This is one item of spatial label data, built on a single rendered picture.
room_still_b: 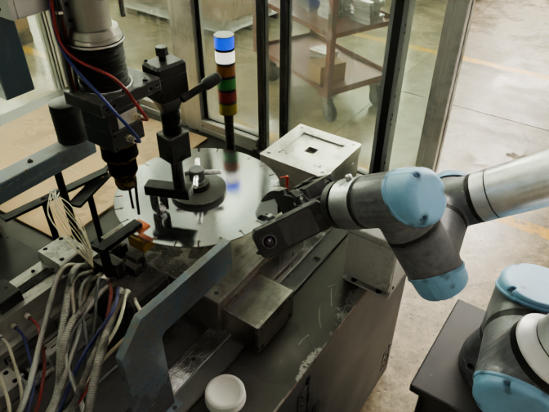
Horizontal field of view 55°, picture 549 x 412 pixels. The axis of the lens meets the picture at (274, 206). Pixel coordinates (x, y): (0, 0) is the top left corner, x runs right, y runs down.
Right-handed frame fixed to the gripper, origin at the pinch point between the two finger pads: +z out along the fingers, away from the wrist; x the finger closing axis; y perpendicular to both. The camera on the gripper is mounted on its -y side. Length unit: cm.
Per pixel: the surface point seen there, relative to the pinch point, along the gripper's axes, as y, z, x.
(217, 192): 2.1, 13.5, 5.2
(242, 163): 13.5, 18.9, 7.6
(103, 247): -23.0, 11.5, 6.2
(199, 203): -2.5, 13.3, 5.0
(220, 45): 22.2, 21.9, 32.5
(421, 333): 79, 54, -83
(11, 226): -25, 65, 14
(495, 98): 280, 117, -41
